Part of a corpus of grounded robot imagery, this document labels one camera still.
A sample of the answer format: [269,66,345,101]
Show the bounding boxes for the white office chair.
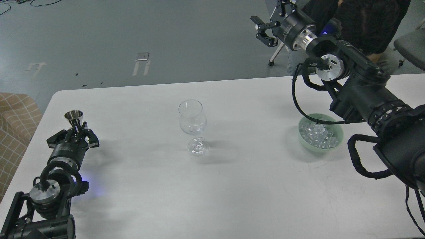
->
[268,42,289,66]

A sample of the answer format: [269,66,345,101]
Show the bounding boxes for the seated person in black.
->
[296,0,410,75]

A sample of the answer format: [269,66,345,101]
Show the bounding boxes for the black floor cable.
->
[0,0,63,15]

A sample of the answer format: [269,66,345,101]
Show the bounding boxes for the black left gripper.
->
[46,122,100,171]

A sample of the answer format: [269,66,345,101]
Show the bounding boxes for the grey office chair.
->
[393,28,425,70]

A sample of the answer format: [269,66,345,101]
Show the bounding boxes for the clear wine glass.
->
[179,99,210,156]

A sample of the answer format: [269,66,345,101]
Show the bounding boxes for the clear ice cubes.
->
[298,121,340,149]

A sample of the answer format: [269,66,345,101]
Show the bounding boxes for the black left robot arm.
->
[1,119,100,239]

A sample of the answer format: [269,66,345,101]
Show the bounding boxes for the green bowl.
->
[298,117,344,153]

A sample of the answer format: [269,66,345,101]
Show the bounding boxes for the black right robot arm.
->
[251,0,424,217]

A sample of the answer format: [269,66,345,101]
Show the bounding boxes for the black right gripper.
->
[250,0,317,51]

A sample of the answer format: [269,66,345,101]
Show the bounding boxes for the steel double jigger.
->
[64,110,83,133]

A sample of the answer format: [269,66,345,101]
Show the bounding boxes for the beige checkered cushion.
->
[0,93,43,200]

